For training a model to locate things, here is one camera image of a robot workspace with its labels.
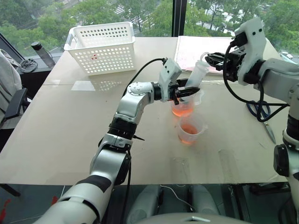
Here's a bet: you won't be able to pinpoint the thin white cable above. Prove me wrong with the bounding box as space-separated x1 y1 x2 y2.
159 184 196 212

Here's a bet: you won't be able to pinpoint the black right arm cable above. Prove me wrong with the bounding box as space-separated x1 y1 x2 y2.
222 44 292 123

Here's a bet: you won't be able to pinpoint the clear cup with spout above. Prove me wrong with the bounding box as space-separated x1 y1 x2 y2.
178 116 209 146
171 89 205 118

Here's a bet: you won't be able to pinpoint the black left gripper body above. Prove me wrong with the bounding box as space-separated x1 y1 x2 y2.
167 79 181 105

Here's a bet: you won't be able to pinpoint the silver robot torso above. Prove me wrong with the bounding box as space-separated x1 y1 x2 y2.
137 213 253 224

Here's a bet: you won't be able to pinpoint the white paper sheets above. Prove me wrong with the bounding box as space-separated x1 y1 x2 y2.
177 35 235 75

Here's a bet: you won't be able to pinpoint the black drink bottle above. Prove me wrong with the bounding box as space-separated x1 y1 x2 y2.
31 41 56 67

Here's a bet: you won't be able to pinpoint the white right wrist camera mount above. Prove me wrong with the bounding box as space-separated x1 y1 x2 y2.
234 17 267 86

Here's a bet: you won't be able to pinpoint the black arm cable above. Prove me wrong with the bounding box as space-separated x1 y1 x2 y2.
121 58 168 98
222 44 292 123

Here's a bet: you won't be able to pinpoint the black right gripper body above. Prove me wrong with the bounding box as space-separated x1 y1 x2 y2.
223 49 246 82

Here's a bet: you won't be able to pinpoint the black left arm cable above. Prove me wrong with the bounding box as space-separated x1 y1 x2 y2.
121 58 168 98

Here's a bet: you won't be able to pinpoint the black office chair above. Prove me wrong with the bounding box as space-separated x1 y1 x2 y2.
0 87 31 150

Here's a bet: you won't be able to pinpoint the black side desk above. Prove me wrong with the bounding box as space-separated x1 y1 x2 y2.
17 50 64 105

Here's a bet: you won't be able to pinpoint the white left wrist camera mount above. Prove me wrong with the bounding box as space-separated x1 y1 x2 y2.
158 57 183 103

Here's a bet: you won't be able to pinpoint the blue handled scissors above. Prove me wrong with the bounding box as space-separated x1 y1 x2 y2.
246 100 277 145

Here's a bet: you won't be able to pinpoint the black cable bundle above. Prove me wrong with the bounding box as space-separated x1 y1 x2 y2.
19 58 39 73

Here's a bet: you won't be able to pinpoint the large clear plastic syringe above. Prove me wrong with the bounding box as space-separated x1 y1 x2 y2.
181 52 210 103

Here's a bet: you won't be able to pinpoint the grey jacket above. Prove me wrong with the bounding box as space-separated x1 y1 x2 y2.
0 48 23 128

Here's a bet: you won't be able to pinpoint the dark window frame post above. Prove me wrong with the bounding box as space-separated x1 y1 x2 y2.
172 0 188 37

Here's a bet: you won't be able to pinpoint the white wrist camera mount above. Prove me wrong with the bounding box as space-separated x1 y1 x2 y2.
234 17 267 86
158 57 183 103

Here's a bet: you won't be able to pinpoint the white perforated plastic basket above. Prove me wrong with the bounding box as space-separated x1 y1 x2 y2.
64 21 137 77

